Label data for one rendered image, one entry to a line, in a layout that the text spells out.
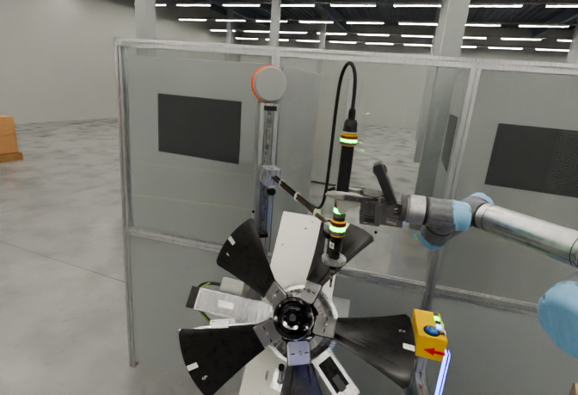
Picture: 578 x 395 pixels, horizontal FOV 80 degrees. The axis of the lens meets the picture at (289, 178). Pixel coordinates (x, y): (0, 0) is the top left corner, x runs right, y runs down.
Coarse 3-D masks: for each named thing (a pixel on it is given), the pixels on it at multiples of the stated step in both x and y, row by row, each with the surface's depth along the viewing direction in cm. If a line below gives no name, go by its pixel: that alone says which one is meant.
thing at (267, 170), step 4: (264, 164) 155; (268, 164) 156; (272, 164) 156; (260, 168) 154; (264, 168) 149; (268, 168) 150; (272, 168) 150; (276, 168) 151; (260, 172) 155; (264, 172) 148; (268, 172) 147; (272, 172) 148; (276, 172) 148; (280, 172) 149; (260, 176) 155; (264, 176) 149; (268, 176) 148; (280, 176) 150; (260, 180) 155; (264, 180) 149; (268, 180) 148; (272, 180) 149; (264, 184) 149; (268, 184) 148; (272, 184) 149; (276, 184) 150
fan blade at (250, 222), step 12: (240, 228) 118; (252, 228) 116; (228, 240) 120; (240, 240) 118; (252, 240) 115; (240, 252) 117; (252, 252) 114; (264, 252) 112; (228, 264) 121; (240, 264) 118; (252, 264) 114; (264, 264) 111; (240, 276) 119; (252, 276) 115; (264, 276) 111; (252, 288) 117; (264, 288) 112
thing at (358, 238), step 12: (348, 228) 115; (360, 228) 113; (324, 240) 119; (348, 240) 112; (360, 240) 109; (372, 240) 108; (324, 252) 115; (348, 252) 109; (312, 264) 117; (324, 264) 111; (312, 276) 112; (324, 276) 108
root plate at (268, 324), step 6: (258, 324) 104; (264, 324) 105; (270, 324) 105; (258, 330) 105; (264, 330) 105; (270, 330) 106; (258, 336) 105; (264, 336) 106; (270, 336) 107; (276, 336) 107; (264, 342) 107; (270, 342) 107
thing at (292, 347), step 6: (294, 342) 103; (300, 342) 104; (306, 342) 106; (288, 348) 100; (294, 348) 102; (300, 348) 103; (306, 348) 105; (288, 354) 100; (306, 354) 104; (288, 360) 99; (294, 360) 100; (300, 360) 102; (306, 360) 103
